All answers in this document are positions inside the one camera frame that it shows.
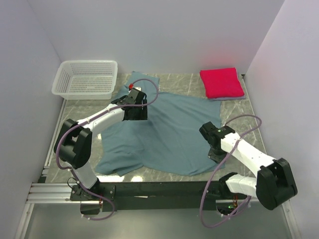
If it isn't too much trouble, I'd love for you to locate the blue-grey t shirt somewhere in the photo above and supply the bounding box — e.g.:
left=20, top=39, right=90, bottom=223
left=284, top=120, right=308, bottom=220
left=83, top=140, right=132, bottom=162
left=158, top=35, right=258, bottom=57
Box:
left=95, top=72, right=221, bottom=176

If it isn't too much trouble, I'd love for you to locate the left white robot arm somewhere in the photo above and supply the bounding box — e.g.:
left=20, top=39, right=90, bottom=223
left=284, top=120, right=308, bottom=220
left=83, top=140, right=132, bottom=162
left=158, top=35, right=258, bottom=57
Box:
left=54, top=88, right=148, bottom=200

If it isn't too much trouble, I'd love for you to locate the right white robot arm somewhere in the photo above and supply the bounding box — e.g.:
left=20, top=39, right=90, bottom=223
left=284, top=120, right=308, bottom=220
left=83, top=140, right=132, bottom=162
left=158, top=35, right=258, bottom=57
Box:
left=199, top=122, right=298, bottom=210

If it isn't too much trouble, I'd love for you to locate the folded lavender t shirt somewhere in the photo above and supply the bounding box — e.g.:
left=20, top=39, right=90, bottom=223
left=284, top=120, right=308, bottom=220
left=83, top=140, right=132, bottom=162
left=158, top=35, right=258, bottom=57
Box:
left=209, top=96, right=246, bottom=101

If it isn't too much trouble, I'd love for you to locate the folded red t shirt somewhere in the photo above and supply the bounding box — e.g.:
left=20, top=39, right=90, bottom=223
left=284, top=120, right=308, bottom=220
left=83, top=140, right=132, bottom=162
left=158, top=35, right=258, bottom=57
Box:
left=200, top=67, right=245, bottom=99

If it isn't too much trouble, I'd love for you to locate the white perforated plastic basket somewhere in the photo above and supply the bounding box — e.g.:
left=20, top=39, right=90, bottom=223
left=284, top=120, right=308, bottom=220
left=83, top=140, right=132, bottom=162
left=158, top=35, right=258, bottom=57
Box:
left=51, top=60, right=118, bottom=100

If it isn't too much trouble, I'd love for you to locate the black base crossbar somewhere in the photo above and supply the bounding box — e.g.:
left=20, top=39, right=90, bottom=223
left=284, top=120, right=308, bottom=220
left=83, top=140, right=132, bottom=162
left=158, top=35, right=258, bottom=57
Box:
left=69, top=181, right=240, bottom=215

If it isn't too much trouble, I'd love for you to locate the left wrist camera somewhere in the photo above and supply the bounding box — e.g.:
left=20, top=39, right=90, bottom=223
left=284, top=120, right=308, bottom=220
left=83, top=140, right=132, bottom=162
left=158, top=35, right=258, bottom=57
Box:
left=129, top=84, right=142, bottom=92

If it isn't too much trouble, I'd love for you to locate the aluminium frame rail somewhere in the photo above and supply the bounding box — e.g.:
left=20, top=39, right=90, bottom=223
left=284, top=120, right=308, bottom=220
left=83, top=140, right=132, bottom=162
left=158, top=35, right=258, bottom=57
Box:
left=26, top=181, right=290, bottom=205

